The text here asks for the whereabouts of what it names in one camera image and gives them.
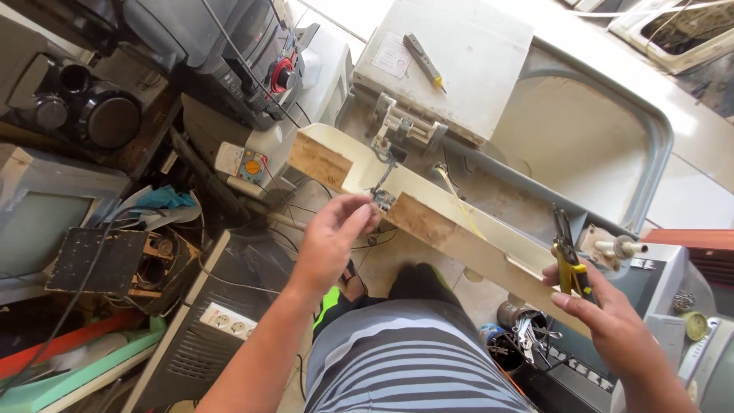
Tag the white hinge bracket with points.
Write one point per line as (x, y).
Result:
(401, 123)

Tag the black round speaker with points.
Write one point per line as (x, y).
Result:
(86, 109)

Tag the black green shoe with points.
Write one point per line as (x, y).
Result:
(418, 284)

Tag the white open appliance casing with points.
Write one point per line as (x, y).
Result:
(676, 34)

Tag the person's left hand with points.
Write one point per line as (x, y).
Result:
(330, 246)

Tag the grey yellow tester screwdriver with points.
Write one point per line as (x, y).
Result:
(423, 60)

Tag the round yellow-green gauge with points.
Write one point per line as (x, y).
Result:
(695, 326)

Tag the blue cloth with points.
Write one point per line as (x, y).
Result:
(163, 198)

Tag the tin can with tools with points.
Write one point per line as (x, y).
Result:
(519, 338)

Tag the white grey appliance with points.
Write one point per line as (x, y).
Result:
(711, 367)

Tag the orange brown cabinet edge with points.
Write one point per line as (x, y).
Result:
(694, 238)

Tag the white washing machine lid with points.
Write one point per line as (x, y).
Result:
(459, 63)

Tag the white timer knob assembly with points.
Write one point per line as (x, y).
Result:
(613, 248)

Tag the person's right hand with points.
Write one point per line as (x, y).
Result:
(616, 327)

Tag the white grey washing machine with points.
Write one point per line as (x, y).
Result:
(579, 137)

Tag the multimeter with orange dial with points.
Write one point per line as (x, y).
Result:
(244, 163)

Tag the grey tube television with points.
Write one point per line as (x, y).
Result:
(40, 223)

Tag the orange red board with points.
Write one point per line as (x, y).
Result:
(63, 341)

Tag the black stereo with red knob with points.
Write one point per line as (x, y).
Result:
(229, 57)

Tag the green foam board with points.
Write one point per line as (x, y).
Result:
(74, 378)

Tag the broken wooden speaker box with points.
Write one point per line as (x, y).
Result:
(114, 264)

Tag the cream plastic control panel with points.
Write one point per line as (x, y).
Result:
(436, 212)

